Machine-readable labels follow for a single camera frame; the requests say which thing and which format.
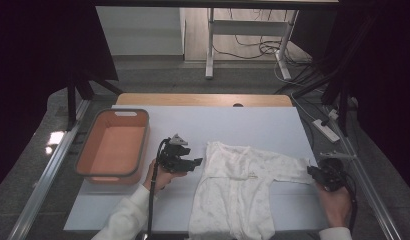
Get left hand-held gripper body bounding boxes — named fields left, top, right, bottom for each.
left=157, top=133, right=192, bottom=174

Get wooden table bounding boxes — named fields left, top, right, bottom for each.
left=116, top=92, right=293, bottom=108

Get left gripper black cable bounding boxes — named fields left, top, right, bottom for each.
left=146, top=137, right=171, bottom=240

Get white power strip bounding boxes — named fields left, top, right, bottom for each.
left=312, top=119, right=341, bottom=144

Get aluminium rail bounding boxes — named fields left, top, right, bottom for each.
left=322, top=106, right=402, bottom=240
left=6, top=99, right=92, bottom=240

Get black stand legs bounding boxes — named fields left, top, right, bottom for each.
left=321, top=83, right=351, bottom=138
left=66, top=78, right=124, bottom=132

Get white baby garment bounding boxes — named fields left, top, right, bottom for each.
left=187, top=140, right=316, bottom=240

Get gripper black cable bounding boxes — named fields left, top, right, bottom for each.
left=342, top=173, right=359, bottom=234
left=146, top=137, right=171, bottom=240

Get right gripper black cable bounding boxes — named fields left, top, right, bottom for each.
left=342, top=173, right=359, bottom=234

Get person's left hand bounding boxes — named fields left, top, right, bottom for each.
left=142, top=159, right=188, bottom=195

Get tangle of floor cables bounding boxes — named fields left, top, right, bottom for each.
left=212, top=8, right=314, bottom=68

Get orange basket with grey rim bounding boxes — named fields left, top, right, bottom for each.
left=74, top=108, right=151, bottom=186

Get white power cable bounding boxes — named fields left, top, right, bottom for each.
left=290, top=94, right=319, bottom=123

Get dark curtain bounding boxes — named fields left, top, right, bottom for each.
left=0, top=0, right=120, bottom=194
left=289, top=0, right=410, bottom=198

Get person's right hand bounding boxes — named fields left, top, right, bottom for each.
left=315, top=182, right=355, bottom=230

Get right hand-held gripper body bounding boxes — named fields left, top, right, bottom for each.
left=314, top=151, right=358, bottom=193

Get white desk frame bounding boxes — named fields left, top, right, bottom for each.
left=205, top=8, right=299, bottom=81

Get white table cover board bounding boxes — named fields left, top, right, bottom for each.
left=63, top=104, right=343, bottom=233

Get white cabinet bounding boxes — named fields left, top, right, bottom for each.
left=96, top=6, right=187, bottom=57

